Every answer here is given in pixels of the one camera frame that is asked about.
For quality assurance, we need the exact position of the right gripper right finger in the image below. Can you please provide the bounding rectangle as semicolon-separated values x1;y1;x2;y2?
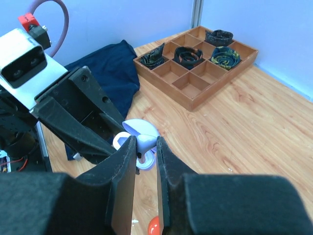
156;137;313;235

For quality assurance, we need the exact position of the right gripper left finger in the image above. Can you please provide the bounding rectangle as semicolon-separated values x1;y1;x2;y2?
0;136;136;235

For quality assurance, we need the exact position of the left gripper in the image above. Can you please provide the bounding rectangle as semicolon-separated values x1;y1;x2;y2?
33;67;125;165

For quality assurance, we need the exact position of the orange earbud case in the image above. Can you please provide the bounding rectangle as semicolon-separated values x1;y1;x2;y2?
147;216;160;235

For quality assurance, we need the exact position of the purple earbud case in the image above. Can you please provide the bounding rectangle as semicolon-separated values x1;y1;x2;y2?
112;118;160;171

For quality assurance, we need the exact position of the purple earbud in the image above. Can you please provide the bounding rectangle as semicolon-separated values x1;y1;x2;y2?
136;134;157;164

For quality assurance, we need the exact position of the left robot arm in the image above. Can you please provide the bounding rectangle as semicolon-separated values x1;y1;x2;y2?
0;67;124;164

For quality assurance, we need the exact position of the dark blue cloth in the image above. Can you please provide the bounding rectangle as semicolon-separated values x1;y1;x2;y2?
64;40;141;161

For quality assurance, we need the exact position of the folded dark tie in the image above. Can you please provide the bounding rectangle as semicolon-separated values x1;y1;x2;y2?
140;43;166;70

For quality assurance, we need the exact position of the wooden compartment tray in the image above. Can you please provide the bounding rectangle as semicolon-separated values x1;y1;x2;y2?
134;26;258;111

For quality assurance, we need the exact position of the rolled black orange tie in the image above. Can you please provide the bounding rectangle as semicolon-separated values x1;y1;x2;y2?
173;47;204;70

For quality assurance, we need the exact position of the rolled green patterned tie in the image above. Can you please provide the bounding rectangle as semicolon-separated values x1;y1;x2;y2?
210;46;241;71

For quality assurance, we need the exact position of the rolled black tie top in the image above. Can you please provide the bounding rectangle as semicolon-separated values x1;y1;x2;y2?
205;29;233;47

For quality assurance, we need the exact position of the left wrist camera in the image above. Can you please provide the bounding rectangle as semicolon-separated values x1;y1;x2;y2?
0;13;67;110

